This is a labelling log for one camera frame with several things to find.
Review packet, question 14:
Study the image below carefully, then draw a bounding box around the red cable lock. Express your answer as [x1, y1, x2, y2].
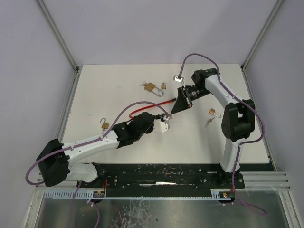
[129, 98, 177, 119]

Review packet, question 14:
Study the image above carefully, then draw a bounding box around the small brass padlock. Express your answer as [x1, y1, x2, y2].
[209, 108, 222, 118]
[161, 83, 167, 90]

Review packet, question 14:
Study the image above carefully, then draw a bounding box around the brass padlock with key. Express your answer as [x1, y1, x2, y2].
[100, 118, 110, 132]

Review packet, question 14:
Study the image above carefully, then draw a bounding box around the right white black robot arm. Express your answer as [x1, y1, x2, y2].
[171, 68, 255, 173]

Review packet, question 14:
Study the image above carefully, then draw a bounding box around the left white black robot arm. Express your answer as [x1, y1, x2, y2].
[36, 112, 169, 187]

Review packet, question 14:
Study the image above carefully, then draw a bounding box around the loose silver key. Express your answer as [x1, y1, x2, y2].
[205, 117, 215, 127]

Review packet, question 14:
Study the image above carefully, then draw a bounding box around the large brass long-shackle padlock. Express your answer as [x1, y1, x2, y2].
[144, 83, 164, 97]

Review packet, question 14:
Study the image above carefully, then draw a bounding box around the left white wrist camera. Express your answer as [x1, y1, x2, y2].
[153, 120, 170, 133]

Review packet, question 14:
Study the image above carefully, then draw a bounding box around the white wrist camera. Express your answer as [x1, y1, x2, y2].
[173, 75, 185, 87]
[153, 120, 170, 133]

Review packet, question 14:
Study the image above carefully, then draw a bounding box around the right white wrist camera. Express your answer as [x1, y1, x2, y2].
[173, 75, 185, 87]

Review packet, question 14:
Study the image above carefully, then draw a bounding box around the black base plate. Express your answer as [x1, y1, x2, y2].
[77, 163, 245, 199]

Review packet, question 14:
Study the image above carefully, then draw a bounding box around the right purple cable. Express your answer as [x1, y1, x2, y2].
[180, 53, 268, 216]

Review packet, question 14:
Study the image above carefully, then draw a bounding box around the left aluminium frame post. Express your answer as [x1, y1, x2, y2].
[35, 0, 80, 71]

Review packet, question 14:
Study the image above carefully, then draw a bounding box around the aluminium frame post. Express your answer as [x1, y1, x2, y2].
[35, 0, 80, 71]
[240, 0, 287, 70]

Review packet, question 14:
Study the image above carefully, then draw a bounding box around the grey slotted cable duct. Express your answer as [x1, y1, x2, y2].
[44, 190, 105, 200]

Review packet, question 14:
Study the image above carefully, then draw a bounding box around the right aluminium frame post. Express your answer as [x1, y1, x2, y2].
[240, 0, 287, 70]

